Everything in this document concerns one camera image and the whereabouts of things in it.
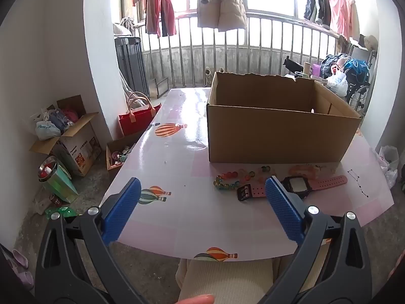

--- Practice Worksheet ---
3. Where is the dark hanging jacket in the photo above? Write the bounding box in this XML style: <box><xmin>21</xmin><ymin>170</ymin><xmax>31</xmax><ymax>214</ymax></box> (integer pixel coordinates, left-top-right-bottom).
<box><xmin>303</xmin><ymin>0</ymin><xmax>331</xmax><ymax>30</ymax></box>

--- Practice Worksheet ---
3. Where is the green metallic bucket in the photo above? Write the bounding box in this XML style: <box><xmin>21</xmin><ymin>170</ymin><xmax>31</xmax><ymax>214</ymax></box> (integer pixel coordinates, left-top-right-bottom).
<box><xmin>38</xmin><ymin>156</ymin><xmax>79</xmax><ymax>204</ymax></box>

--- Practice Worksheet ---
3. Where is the white plastic bag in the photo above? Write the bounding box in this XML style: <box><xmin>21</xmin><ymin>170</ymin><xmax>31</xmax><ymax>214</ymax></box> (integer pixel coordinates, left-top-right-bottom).
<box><xmin>378</xmin><ymin>145</ymin><xmax>399</xmax><ymax>189</ymax></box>

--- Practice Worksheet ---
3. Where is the beige puffer jacket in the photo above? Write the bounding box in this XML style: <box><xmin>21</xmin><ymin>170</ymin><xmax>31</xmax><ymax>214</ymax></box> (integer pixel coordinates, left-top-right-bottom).
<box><xmin>197</xmin><ymin>0</ymin><xmax>247</xmax><ymax>32</ymax></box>

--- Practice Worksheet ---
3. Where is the pink hanging shirt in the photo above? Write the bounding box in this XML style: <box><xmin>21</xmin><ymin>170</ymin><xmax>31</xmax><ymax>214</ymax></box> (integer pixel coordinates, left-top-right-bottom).
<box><xmin>330</xmin><ymin>0</ymin><xmax>355</xmax><ymax>40</ymax></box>

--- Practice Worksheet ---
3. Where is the open cardboard box with clothes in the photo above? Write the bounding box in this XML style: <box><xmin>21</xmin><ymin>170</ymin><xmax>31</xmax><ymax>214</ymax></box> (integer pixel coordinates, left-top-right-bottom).
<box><xmin>30</xmin><ymin>96</ymin><xmax>102</xmax><ymax>176</ymax></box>

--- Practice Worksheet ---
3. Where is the pink strap digital watch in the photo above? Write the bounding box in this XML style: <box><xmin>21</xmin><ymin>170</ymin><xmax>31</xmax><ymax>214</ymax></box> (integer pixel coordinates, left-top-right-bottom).
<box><xmin>237</xmin><ymin>176</ymin><xmax>347</xmax><ymax>201</ymax></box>

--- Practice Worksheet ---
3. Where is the multicolour glass bead bracelet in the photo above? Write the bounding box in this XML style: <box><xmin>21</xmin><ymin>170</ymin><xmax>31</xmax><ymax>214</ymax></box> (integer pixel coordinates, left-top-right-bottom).
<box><xmin>213</xmin><ymin>169</ymin><xmax>257</xmax><ymax>192</ymax></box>

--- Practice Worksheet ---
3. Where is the red tote bag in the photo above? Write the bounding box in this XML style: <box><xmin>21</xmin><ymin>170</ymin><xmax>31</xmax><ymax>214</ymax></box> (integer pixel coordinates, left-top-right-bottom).
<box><xmin>118</xmin><ymin>91</ymin><xmax>161</xmax><ymax>136</ymax></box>

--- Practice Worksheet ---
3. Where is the left hand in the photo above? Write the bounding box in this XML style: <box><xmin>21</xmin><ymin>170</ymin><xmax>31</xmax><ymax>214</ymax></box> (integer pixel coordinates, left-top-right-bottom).
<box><xmin>176</xmin><ymin>294</ymin><xmax>215</xmax><ymax>304</ymax></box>

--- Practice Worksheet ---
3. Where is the large brown cardboard box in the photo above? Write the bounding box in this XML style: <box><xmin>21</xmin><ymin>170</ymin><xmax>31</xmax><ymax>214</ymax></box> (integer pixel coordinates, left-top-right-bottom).
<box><xmin>207</xmin><ymin>72</ymin><xmax>361</xmax><ymax>164</ymax></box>

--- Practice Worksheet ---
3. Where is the metal balcony railing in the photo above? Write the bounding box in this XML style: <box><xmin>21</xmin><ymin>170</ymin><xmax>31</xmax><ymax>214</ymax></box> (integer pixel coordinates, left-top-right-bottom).
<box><xmin>135</xmin><ymin>12</ymin><xmax>341</xmax><ymax>88</ymax></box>

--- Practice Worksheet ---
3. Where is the small cardboard tray box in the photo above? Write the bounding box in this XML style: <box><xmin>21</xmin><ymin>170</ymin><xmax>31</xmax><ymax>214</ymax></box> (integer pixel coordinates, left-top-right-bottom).
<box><xmin>106</xmin><ymin>131</ymin><xmax>143</xmax><ymax>174</ymax></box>

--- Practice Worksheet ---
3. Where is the red hanging garment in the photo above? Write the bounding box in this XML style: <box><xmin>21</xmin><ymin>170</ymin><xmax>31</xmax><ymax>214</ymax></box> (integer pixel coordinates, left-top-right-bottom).
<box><xmin>144</xmin><ymin>0</ymin><xmax>176</xmax><ymax>37</ymax></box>

